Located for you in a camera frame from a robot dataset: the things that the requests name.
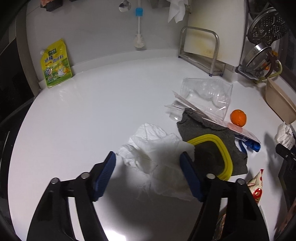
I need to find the yellow rimmed container lid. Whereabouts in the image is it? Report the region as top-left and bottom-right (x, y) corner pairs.
(187, 134), (233, 181)

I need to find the white paper towel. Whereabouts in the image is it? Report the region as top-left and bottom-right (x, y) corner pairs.
(117, 123), (195, 201)

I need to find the red snack wrapper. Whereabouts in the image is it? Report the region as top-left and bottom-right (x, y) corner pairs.
(247, 169), (264, 203)

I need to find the clear plastic packaging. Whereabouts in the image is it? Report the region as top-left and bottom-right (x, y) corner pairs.
(166, 78), (233, 121)

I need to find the beige plastic basin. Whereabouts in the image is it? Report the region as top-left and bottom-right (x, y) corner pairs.
(265, 78), (295, 124)

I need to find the hanging white cloth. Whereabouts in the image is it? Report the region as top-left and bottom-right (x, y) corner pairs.
(168, 0), (188, 23)

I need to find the orange tangerine peel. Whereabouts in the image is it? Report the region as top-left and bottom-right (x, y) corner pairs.
(230, 109), (247, 127)

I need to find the hanging steel ladle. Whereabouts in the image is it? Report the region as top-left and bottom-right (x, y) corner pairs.
(118, 0), (132, 13)

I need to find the blue lanyard strap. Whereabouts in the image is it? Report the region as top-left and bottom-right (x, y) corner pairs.
(238, 138), (261, 154)

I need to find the black wall utensil rail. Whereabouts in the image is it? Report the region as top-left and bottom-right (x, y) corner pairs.
(40, 0), (63, 12)

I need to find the white cutting board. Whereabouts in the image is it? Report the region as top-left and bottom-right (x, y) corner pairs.
(184, 0), (246, 67)

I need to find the dark grey rag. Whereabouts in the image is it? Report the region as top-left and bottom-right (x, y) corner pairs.
(177, 108), (248, 176)

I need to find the perforated steel steamer plate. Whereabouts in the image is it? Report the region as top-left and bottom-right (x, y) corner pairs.
(247, 7), (289, 45)

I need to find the yellow green seasoning pouch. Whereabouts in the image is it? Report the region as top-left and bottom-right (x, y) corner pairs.
(40, 39), (73, 88)

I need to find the steel pot lid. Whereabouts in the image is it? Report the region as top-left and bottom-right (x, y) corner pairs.
(241, 43), (272, 72)

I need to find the white blue bottle brush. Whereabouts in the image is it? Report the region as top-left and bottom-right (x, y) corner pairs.
(133, 0), (145, 49)

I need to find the small crumpled white tissue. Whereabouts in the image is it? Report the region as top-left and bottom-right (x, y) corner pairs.
(275, 121), (296, 150)

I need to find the black dish rack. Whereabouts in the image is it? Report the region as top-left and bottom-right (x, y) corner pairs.
(235, 1), (290, 82)

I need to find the metal cutting board rack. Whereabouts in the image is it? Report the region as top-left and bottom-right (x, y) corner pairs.
(178, 26), (226, 77)

